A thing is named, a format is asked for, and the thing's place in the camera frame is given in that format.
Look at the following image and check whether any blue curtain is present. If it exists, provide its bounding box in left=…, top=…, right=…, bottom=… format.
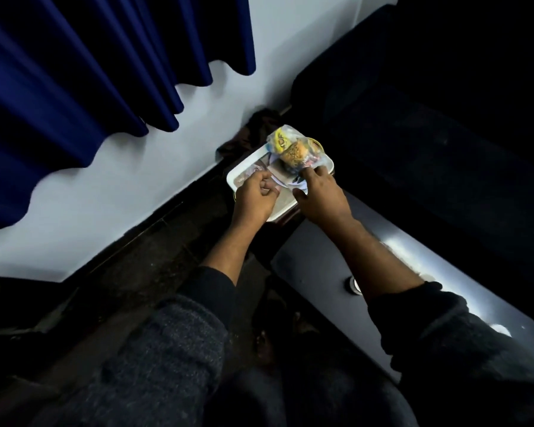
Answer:
left=0, top=0, right=257, bottom=231

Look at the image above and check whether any person's right hand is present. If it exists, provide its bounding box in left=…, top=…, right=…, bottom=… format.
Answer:
left=292, top=166, right=355, bottom=230

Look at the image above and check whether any person's left forearm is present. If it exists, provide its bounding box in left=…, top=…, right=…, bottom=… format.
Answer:
left=27, top=218, right=261, bottom=427

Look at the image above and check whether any white plastic tray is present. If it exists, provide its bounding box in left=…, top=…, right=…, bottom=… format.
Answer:
left=226, top=143, right=335, bottom=223

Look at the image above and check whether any dark crumpled cloth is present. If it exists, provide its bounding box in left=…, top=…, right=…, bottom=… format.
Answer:
left=216, top=108, right=291, bottom=170

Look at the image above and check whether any person's left hand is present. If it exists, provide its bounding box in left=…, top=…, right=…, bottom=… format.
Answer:
left=231, top=170, right=281, bottom=230

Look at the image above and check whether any clear plastic snack bag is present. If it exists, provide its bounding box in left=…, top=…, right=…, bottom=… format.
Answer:
left=266, top=124, right=326, bottom=192

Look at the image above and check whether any person's right forearm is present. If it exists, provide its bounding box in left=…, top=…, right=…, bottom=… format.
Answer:
left=324, top=213, right=534, bottom=427

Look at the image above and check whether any person's leg in dark trousers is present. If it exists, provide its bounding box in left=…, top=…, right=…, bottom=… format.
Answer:
left=204, top=298, right=421, bottom=427

